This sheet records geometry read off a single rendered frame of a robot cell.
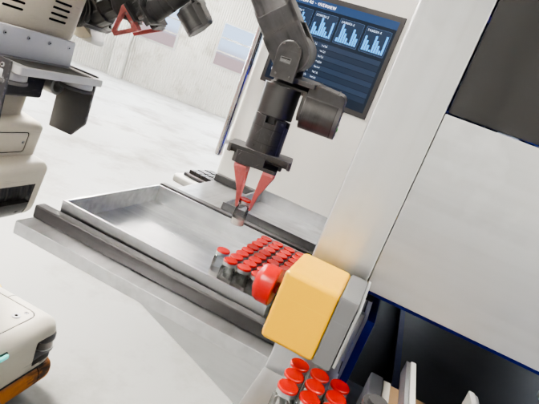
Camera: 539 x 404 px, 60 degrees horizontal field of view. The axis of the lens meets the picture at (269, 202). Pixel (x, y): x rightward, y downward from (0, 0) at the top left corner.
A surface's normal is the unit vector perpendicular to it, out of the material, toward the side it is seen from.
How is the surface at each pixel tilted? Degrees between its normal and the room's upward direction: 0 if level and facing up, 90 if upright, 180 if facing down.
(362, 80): 90
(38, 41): 90
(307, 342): 90
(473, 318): 90
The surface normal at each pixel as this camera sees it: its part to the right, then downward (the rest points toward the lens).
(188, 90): -0.04, 0.24
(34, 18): 0.83, 0.52
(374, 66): -0.47, 0.05
